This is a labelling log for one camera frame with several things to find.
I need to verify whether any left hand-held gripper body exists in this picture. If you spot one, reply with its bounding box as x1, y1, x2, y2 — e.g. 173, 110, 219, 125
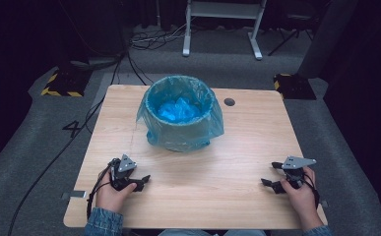
108, 153, 138, 192

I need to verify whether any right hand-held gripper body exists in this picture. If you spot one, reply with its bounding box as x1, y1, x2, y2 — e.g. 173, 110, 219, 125
281, 155, 317, 191

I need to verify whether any person's left hand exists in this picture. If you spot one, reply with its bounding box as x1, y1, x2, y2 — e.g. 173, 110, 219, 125
95, 170, 139, 214

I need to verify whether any person's right hand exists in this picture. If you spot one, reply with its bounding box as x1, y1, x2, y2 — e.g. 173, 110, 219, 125
280, 166, 317, 220

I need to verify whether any grey tape strip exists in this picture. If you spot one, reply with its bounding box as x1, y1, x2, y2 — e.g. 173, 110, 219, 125
61, 190, 88, 201

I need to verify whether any grey round trash bin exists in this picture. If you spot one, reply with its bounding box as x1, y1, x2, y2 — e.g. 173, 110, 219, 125
144, 77, 217, 152

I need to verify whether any black yellow striped base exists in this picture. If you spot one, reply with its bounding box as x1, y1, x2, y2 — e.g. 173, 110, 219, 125
40, 66, 93, 98
273, 73, 318, 101

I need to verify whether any bin with blue plastic liner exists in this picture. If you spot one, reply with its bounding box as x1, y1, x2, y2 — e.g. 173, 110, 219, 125
136, 75, 225, 153

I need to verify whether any black tripod stand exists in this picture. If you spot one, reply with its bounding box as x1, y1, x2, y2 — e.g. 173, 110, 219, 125
267, 24, 314, 57

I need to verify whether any grey column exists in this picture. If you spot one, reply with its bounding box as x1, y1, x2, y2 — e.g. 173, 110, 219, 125
296, 0, 360, 80

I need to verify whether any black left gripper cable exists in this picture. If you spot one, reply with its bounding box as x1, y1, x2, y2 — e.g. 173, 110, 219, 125
86, 162, 114, 220

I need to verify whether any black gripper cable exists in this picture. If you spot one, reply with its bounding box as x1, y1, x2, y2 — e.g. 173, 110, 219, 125
303, 172, 321, 209
86, 162, 114, 220

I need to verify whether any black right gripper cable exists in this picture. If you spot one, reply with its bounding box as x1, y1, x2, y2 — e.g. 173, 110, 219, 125
303, 172, 321, 209

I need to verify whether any long black floor cable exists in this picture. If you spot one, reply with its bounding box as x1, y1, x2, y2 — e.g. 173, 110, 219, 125
6, 53, 127, 236

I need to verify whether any bundle of floor cables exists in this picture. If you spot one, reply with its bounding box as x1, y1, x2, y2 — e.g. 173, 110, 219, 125
128, 23, 193, 52

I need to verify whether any white metal desk frame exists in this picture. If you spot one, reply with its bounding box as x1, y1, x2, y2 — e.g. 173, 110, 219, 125
181, 0, 268, 61

